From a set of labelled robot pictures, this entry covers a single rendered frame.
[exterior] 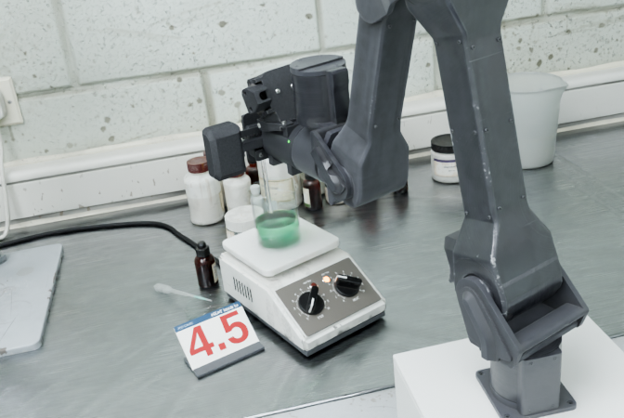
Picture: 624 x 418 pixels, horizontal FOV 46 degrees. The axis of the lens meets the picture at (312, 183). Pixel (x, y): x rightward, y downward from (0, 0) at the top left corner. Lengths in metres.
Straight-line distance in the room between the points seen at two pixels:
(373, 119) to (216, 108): 0.74
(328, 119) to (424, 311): 0.33
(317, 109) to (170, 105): 0.67
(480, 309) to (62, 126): 0.96
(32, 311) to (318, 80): 0.58
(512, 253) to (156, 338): 0.54
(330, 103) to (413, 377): 0.27
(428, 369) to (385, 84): 0.26
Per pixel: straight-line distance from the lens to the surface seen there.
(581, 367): 0.71
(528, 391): 0.63
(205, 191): 1.23
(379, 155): 0.69
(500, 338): 0.59
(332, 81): 0.71
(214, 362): 0.91
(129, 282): 1.13
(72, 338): 1.04
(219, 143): 0.80
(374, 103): 0.65
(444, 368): 0.70
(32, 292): 1.16
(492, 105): 0.57
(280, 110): 0.80
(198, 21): 1.34
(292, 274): 0.93
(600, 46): 1.61
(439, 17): 0.55
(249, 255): 0.95
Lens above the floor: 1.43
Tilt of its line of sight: 23 degrees down
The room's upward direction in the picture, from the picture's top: 6 degrees counter-clockwise
